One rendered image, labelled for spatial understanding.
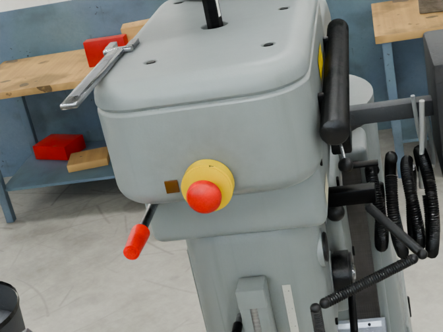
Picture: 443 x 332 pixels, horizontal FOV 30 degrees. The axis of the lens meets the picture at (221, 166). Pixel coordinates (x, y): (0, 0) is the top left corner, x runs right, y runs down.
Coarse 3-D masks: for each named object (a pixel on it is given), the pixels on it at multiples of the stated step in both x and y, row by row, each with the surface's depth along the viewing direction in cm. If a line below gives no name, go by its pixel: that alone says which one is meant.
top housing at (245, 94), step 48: (240, 0) 122; (288, 0) 116; (144, 48) 107; (192, 48) 102; (240, 48) 98; (288, 48) 94; (96, 96) 97; (144, 96) 93; (192, 96) 92; (240, 96) 92; (288, 96) 92; (144, 144) 96; (192, 144) 95; (240, 144) 94; (288, 144) 94; (144, 192) 98; (240, 192) 97
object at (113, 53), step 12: (108, 48) 108; (120, 48) 106; (132, 48) 106; (108, 60) 102; (96, 72) 97; (84, 84) 94; (96, 84) 95; (72, 96) 90; (84, 96) 91; (72, 108) 88
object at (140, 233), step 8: (152, 208) 106; (144, 216) 104; (152, 216) 105; (144, 224) 102; (136, 232) 99; (144, 232) 100; (128, 240) 98; (136, 240) 98; (144, 240) 99; (128, 248) 97; (136, 248) 97; (128, 256) 97; (136, 256) 97
